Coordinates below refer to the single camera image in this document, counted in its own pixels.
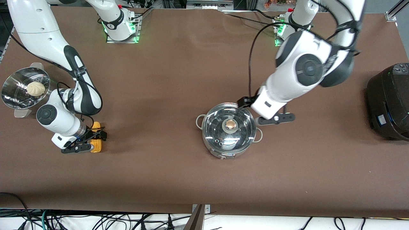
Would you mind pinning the steel steamer pot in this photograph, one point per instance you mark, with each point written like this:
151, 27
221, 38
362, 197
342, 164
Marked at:
51, 92

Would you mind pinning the metal table edge bracket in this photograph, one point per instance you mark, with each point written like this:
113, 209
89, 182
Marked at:
196, 220

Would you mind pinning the yellow corn cob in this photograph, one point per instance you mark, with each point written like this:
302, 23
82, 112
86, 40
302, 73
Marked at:
96, 147

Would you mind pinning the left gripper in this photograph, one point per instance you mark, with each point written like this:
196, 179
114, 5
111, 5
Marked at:
244, 102

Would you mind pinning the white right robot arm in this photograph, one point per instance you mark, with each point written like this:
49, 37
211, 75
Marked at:
35, 32

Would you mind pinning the white steamed bun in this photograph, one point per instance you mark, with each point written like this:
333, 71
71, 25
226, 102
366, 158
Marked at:
35, 88

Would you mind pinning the aluminium frame profile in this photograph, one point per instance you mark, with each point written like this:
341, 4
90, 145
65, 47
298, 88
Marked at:
396, 11

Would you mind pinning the glass pot lid with knob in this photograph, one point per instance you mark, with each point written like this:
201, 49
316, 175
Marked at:
230, 131

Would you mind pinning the black rice cooker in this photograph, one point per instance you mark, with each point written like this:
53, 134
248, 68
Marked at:
389, 102

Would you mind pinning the grey power strip box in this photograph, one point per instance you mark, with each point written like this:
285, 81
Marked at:
209, 4

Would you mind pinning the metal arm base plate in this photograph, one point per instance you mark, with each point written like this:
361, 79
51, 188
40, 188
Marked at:
277, 40
138, 32

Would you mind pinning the brown table cover sheet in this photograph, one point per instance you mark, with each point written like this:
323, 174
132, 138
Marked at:
159, 80

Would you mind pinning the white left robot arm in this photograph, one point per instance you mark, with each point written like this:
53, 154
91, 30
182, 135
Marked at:
310, 67

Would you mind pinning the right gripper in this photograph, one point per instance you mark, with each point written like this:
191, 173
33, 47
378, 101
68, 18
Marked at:
91, 133

